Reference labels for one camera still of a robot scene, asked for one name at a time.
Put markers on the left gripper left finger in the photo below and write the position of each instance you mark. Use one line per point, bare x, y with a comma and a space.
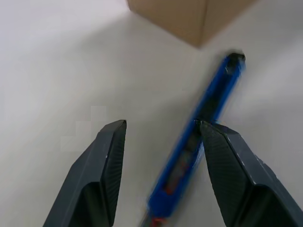
104, 170

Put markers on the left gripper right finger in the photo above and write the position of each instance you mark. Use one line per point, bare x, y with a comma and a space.
236, 179

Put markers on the blue utility knife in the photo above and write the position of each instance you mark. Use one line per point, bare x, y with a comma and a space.
213, 94

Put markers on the brown cardboard box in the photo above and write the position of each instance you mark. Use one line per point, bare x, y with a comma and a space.
177, 21

